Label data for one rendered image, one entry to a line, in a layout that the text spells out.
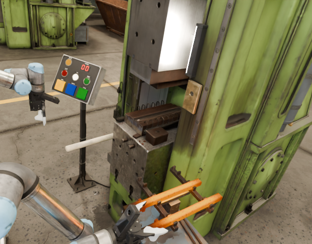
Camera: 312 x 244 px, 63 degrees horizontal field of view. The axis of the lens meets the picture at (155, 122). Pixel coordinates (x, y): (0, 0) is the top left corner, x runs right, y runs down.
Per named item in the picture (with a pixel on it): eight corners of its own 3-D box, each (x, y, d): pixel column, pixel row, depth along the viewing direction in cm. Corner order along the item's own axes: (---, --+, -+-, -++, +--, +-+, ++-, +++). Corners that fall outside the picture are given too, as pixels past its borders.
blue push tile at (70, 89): (72, 96, 183) (76, 86, 182) (64, 92, 185) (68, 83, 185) (74, 96, 184) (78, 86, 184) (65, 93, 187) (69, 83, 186)
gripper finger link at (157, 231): (165, 238, 96) (141, 235, 95) (168, 228, 93) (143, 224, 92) (165, 246, 93) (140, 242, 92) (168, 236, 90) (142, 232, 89)
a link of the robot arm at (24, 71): (6, 74, 127) (30, 72, 133) (2, 66, 135) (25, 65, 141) (8, 88, 131) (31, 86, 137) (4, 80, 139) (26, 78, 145)
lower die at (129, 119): (141, 136, 163) (142, 125, 159) (124, 121, 176) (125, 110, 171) (186, 122, 189) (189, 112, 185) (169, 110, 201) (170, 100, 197)
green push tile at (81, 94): (84, 100, 179) (88, 90, 180) (75, 96, 182) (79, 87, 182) (85, 100, 181) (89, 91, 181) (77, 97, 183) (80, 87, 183)
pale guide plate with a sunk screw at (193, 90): (192, 114, 141) (200, 85, 133) (181, 107, 147) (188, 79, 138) (195, 114, 142) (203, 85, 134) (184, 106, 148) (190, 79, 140)
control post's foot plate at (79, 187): (75, 194, 231) (75, 187, 227) (65, 179, 245) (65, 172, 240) (97, 185, 244) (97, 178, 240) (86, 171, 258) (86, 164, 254)
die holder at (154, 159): (138, 204, 173) (147, 151, 151) (109, 171, 196) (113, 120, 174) (194, 175, 207) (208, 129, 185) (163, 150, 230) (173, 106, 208)
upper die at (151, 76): (149, 84, 146) (152, 68, 141) (129, 72, 158) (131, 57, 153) (198, 77, 171) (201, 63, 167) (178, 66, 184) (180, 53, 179)
